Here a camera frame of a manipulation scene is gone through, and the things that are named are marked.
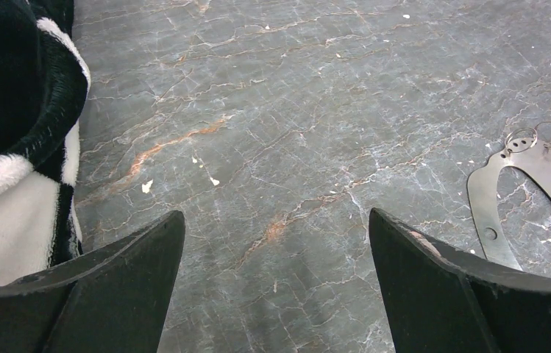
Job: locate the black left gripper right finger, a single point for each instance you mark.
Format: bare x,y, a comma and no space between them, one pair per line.
441,299

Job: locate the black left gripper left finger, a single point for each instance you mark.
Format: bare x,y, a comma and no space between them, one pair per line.
112,299

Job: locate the black white checkered cloth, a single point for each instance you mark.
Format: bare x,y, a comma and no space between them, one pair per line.
44,84

